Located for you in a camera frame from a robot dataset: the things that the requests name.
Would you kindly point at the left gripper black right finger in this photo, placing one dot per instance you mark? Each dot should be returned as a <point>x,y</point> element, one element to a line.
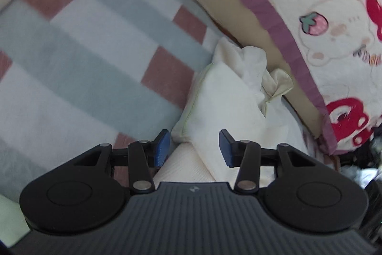
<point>244,155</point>

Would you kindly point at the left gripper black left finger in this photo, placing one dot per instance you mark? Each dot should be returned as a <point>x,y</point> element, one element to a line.
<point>144,157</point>

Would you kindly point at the white knit garment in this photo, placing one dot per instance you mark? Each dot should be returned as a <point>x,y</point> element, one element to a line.
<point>238,94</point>

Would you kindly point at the checkered pink grey bed sheet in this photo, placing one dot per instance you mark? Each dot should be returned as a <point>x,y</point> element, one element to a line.
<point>77,73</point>

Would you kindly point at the beige mattress edge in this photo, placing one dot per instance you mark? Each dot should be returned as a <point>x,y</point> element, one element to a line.
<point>257,23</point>

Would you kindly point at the cartoon bear quilt purple trim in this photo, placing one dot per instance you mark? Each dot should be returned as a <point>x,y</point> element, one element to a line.
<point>333,48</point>

